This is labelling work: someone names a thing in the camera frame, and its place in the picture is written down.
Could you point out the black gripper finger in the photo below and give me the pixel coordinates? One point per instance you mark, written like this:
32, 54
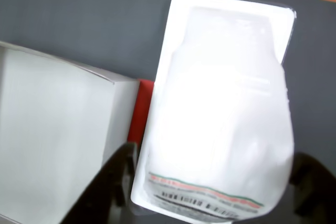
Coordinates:
320, 195
105, 192

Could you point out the white plastic sandwich package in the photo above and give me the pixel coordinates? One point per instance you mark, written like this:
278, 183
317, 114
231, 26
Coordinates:
215, 103

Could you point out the gray cardboard box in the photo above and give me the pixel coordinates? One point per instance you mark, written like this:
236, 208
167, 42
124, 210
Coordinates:
52, 129

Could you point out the gray mat under gray box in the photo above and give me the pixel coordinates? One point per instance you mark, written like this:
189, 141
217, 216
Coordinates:
92, 16

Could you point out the red paper sheet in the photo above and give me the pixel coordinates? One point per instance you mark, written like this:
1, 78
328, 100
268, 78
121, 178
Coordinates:
140, 113

